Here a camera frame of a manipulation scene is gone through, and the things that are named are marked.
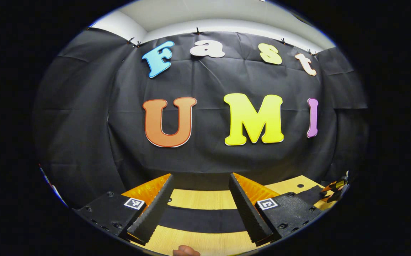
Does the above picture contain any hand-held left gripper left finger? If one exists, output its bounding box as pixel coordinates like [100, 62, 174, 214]
[73, 174, 175, 246]

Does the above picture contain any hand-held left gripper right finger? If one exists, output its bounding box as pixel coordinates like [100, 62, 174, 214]
[229, 172, 322, 246]

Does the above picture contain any black backdrop cloth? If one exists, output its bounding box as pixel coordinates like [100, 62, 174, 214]
[35, 28, 369, 210]

